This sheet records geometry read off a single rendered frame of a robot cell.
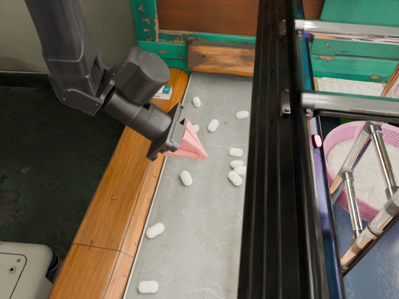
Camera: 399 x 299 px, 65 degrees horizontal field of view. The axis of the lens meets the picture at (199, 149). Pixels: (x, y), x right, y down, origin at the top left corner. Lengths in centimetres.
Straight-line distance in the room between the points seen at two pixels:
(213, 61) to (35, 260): 87
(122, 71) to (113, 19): 147
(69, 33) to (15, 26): 177
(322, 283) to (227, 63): 74
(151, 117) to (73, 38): 17
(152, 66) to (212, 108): 41
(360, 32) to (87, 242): 54
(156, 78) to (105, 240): 32
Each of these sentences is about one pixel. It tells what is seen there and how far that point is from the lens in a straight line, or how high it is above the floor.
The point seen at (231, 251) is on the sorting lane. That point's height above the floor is 74.
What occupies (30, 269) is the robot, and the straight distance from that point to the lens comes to 123.
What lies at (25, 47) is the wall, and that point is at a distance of 227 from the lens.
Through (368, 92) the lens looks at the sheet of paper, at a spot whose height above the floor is 78.
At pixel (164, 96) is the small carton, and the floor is 78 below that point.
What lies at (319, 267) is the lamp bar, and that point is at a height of 111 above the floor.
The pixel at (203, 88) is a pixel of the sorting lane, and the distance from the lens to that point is 93.
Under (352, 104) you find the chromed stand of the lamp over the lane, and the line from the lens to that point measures 32.
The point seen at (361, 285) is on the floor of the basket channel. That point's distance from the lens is 73.
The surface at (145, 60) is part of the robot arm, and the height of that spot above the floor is 105.
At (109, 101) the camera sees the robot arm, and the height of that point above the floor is 99.
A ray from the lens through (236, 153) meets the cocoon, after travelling 73.
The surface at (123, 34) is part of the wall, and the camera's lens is 196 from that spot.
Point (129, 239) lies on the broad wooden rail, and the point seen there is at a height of 76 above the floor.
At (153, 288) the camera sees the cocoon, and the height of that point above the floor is 76.
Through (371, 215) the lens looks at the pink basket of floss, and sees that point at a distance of 76.
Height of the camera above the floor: 130
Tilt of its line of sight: 48 degrees down
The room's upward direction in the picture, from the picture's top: straight up
